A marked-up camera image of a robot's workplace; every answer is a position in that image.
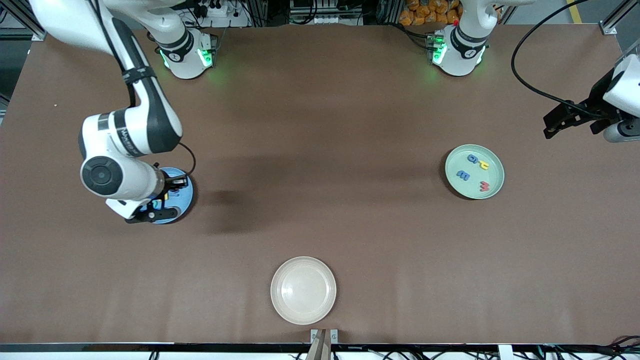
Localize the green plate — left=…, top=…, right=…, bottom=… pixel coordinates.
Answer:
left=445, top=144, right=505, bottom=200

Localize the blue plate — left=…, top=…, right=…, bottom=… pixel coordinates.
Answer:
left=150, top=167, right=194, bottom=224

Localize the beige plate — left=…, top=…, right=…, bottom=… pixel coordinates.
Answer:
left=270, top=256, right=337, bottom=326

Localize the white power strip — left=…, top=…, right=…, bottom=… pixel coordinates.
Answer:
left=199, top=2, right=237, bottom=19

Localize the orange snack bags pile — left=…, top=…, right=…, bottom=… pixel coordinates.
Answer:
left=399, top=0, right=461, bottom=27

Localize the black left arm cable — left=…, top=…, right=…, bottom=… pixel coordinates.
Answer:
left=511, top=0, right=611, bottom=122

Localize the aluminium frame beam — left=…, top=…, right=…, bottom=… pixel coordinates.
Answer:
left=0, top=0, right=38, bottom=34
left=602, top=0, right=640, bottom=28

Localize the grey metal mounting bracket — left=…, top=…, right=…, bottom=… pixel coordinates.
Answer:
left=310, top=329, right=339, bottom=345

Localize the tan wooden post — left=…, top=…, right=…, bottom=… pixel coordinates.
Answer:
left=306, top=330, right=332, bottom=360

